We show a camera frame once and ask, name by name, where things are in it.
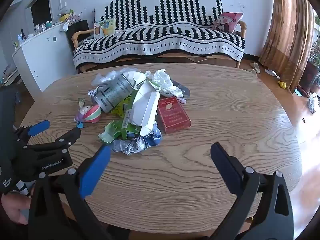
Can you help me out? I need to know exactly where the white cabinet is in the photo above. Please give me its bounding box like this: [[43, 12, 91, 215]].
[[11, 21, 75, 94]]

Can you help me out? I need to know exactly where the pink round toy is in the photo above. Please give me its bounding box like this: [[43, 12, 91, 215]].
[[74, 104, 102, 123]]

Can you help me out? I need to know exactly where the pink cartoon pillow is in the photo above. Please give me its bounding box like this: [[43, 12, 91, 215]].
[[212, 12, 244, 33]]

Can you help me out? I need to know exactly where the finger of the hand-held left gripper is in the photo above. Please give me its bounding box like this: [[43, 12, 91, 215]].
[[14, 120, 50, 143], [24, 127, 82, 155]]

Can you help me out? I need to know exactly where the dark foil packet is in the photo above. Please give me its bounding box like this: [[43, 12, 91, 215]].
[[172, 80, 190, 99]]

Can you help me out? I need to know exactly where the yellow-green wrapper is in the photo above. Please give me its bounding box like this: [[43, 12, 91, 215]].
[[111, 91, 138, 118]]

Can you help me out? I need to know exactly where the grey crumpled bag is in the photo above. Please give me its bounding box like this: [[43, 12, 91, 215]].
[[307, 94, 318, 114]]

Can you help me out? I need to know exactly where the wooden frame sofa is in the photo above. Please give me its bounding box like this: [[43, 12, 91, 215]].
[[71, 0, 248, 73]]

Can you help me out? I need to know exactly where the dark framed window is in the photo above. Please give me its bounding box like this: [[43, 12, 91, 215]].
[[30, 0, 50, 25]]

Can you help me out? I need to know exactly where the dark red planter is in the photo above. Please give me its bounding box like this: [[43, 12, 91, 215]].
[[299, 61, 319, 97]]

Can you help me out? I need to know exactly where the person's left hand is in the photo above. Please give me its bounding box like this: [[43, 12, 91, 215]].
[[0, 192, 32, 225]]

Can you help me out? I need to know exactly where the red cigarette box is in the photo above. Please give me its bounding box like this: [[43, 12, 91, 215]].
[[157, 97, 191, 134]]

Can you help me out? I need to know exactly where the blue white crumpled wrapper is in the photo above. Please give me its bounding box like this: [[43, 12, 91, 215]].
[[110, 126, 163, 155]]

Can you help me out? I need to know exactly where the clear plastic bag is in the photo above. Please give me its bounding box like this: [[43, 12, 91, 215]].
[[91, 69, 125, 87]]

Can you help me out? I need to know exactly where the brown curtain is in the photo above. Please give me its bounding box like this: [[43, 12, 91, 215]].
[[259, 0, 315, 90]]

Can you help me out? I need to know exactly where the green potted plant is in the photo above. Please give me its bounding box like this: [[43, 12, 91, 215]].
[[309, 15, 320, 65]]

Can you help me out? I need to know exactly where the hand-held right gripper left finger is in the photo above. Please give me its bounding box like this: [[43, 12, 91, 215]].
[[28, 144, 112, 240]]

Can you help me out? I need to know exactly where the black white striped blanket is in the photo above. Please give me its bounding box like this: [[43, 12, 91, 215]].
[[73, 0, 245, 67]]

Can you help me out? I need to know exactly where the silver can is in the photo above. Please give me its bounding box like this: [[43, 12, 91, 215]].
[[93, 73, 137, 113]]

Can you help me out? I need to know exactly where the white cloth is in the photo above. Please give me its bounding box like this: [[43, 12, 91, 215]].
[[59, 20, 73, 32]]

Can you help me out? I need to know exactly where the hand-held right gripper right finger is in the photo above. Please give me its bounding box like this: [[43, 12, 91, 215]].
[[210, 142, 294, 240]]

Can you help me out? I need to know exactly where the colourful picture book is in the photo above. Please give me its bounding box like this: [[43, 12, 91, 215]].
[[94, 18, 116, 39]]

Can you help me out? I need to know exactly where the white paper carton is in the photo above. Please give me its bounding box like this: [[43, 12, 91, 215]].
[[127, 82, 160, 136]]

